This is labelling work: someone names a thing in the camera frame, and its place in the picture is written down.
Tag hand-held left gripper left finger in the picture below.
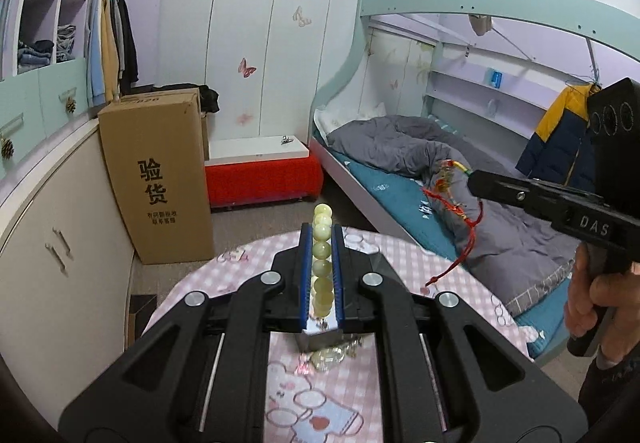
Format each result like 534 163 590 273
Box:
57 222 315 443

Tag person's right hand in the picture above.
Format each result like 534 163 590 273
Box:
564 242 640 339

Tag light blue hanging shirt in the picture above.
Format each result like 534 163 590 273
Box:
86 0 107 108

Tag shiny metal jewelry stand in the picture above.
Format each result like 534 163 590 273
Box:
298 315 346 353

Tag black hanging garment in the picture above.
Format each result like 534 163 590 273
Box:
117 0 140 85

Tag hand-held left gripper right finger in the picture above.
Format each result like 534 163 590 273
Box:
332 224 588 443

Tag white low cabinet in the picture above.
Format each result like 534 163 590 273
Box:
0 118 136 374

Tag yellow hanging garment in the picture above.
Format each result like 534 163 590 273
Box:
100 0 126 103

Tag tall printed cardboard box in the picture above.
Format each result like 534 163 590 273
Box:
97 90 216 266

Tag person's dark clothing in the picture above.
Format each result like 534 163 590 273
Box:
577 348 640 443

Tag grey duvet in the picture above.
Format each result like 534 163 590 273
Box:
325 116 581 319

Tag red cord tassel ornament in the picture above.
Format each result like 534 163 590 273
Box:
422 159 486 287

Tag folded jeans pile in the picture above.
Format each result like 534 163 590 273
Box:
17 39 55 72

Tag teal drawer cabinet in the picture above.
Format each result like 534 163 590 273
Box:
0 54 101 164

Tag teal bed sheet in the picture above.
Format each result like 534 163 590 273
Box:
330 148 576 360

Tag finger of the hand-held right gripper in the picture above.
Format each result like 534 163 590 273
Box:
467 170 596 224

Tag clear crystal bead bracelet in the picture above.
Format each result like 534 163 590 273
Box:
307 345 363 374

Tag yellow-green bead bracelet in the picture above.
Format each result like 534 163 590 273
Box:
311 203 335 325

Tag black bag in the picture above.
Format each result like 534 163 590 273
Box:
150 83 221 114

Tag white wardrobe with butterfly stickers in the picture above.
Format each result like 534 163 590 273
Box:
152 0 368 146

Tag red bench with white top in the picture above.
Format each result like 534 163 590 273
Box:
204 135 323 211

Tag yellow and navy jacket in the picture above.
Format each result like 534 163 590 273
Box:
515 83 599 195

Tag pink checked cartoon tablecloth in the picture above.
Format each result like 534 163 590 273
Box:
140 225 537 443

